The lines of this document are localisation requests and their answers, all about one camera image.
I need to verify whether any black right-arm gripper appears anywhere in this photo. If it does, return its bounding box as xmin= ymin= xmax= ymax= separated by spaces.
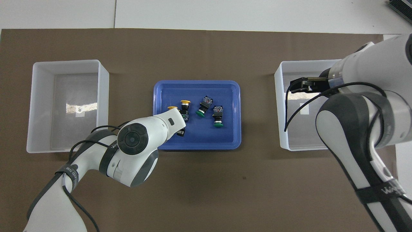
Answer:
xmin=289 ymin=75 xmax=333 ymax=94

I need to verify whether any green push button switch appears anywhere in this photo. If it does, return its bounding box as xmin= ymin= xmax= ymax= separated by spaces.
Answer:
xmin=212 ymin=105 xmax=224 ymax=128
xmin=195 ymin=95 xmax=213 ymax=118

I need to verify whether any blue plastic tray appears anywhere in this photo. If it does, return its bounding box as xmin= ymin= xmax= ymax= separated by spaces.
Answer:
xmin=152 ymin=80 xmax=241 ymax=150

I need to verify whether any translucent white plastic box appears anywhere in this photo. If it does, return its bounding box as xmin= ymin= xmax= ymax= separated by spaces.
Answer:
xmin=274 ymin=59 xmax=346 ymax=151
xmin=26 ymin=59 xmax=110 ymax=154

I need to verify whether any brown paper table mat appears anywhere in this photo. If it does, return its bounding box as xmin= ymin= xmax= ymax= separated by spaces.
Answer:
xmin=0 ymin=28 xmax=405 ymax=232

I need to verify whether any dark ribbed device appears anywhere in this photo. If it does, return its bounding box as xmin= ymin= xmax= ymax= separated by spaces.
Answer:
xmin=387 ymin=0 xmax=412 ymax=20

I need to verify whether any black left-arm cable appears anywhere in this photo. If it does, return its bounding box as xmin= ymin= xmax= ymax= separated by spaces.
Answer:
xmin=61 ymin=121 xmax=131 ymax=232

